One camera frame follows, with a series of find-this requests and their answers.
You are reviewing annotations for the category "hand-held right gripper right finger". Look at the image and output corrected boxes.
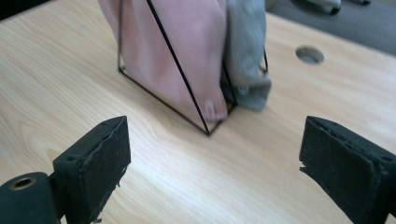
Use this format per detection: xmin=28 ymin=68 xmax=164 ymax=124
xmin=298 ymin=115 xmax=396 ymax=224

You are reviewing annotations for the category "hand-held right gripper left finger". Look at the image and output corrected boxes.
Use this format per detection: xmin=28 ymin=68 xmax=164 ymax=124
xmin=51 ymin=115 xmax=133 ymax=224

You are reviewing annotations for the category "black wire rack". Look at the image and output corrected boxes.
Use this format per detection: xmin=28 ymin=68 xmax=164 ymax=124
xmin=117 ymin=0 xmax=270 ymax=137

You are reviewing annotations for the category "pink beanie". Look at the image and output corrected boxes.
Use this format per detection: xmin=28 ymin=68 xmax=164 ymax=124
xmin=97 ymin=0 xmax=238 ymax=123

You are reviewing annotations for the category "grey beanie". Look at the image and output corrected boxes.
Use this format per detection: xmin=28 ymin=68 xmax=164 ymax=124
xmin=221 ymin=0 xmax=273 ymax=112

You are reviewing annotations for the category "grey round table grommet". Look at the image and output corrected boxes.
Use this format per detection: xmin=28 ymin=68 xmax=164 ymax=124
xmin=294 ymin=45 xmax=326 ymax=65

